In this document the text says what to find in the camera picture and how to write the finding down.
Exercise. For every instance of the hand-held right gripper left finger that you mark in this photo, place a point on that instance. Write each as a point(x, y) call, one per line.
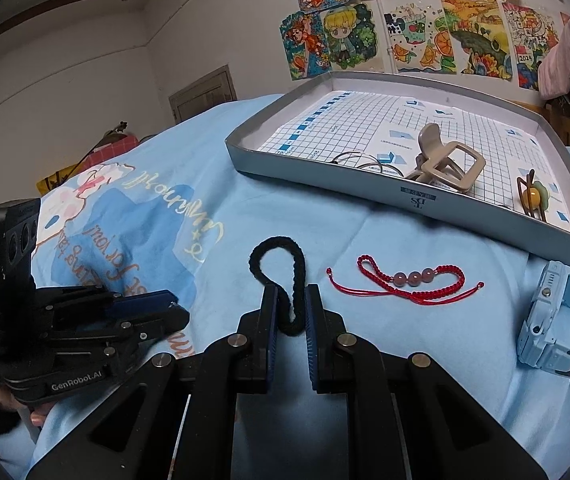
point(268, 330)

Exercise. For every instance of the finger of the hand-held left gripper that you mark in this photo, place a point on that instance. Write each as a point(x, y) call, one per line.
point(160, 324)
point(140, 302)

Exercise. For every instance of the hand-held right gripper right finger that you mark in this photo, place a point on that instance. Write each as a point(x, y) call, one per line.
point(314, 332)

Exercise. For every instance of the thin metal bangles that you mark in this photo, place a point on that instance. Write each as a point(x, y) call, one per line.
point(345, 157)

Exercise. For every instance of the beige hair claw clip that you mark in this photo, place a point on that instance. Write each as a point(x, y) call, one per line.
point(437, 170)

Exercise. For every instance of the grey cardboard box lid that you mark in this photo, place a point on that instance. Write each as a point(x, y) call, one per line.
point(365, 125)

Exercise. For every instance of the person's left hand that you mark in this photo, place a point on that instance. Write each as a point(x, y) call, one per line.
point(40, 415)

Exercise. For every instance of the light blue printed blanket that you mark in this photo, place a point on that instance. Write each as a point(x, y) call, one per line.
point(165, 240)

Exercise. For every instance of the yellow bag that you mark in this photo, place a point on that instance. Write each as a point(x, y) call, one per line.
point(60, 180)

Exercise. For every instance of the red checked cloth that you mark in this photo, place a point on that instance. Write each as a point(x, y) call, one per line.
point(115, 147)

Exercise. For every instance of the brown wooden door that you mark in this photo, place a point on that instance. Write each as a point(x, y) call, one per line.
point(205, 95)

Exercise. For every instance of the light blue wrist watch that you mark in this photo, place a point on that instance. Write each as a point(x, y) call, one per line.
point(545, 320)

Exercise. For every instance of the white wall conduit pipe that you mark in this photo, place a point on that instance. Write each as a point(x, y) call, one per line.
point(390, 52)

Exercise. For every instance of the group of colourful wall drawings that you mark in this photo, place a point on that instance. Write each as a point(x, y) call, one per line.
point(415, 25)

